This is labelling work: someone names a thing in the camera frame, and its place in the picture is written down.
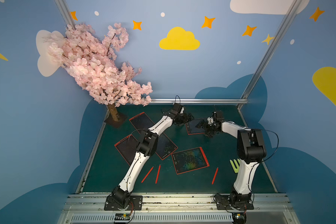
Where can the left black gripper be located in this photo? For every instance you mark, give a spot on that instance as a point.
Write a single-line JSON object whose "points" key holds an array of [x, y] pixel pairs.
{"points": [[185, 118]]}

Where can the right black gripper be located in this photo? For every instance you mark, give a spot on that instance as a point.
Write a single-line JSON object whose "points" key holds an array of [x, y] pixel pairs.
{"points": [[205, 125]]}

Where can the colourful scribble red writing tablet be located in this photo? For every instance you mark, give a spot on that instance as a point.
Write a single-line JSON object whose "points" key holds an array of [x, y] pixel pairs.
{"points": [[188, 160]]}

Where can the red stylus pair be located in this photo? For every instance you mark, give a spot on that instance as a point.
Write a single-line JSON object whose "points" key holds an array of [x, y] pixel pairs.
{"points": [[215, 175]]}

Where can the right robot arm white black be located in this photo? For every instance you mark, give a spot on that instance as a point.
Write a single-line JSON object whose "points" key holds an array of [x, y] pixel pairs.
{"points": [[251, 152]]}

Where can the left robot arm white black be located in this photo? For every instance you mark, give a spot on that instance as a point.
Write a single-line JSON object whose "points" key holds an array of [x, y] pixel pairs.
{"points": [[147, 146]]}

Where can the pink cherry blossom tree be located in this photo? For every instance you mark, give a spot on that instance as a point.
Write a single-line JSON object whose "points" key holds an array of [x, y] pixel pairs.
{"points": [[91, 62]]}

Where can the aluminium back frame bar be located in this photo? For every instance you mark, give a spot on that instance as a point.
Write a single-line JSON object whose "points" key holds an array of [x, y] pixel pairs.
{"points": [[200, 101]]}

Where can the green garden fork wooden handle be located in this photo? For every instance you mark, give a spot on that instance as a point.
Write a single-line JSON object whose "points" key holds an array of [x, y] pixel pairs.
{"points": [[235, 163]]}

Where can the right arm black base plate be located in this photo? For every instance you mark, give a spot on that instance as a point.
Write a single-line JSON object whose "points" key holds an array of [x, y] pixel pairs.
{"points": [[233, 202]]}

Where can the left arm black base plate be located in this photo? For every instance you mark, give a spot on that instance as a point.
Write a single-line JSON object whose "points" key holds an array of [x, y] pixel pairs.
{"points": [[128, 203]]}

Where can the aluminium front rail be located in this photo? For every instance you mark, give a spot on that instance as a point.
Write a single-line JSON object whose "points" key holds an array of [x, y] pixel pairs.
{"points": [[177, 208]]}

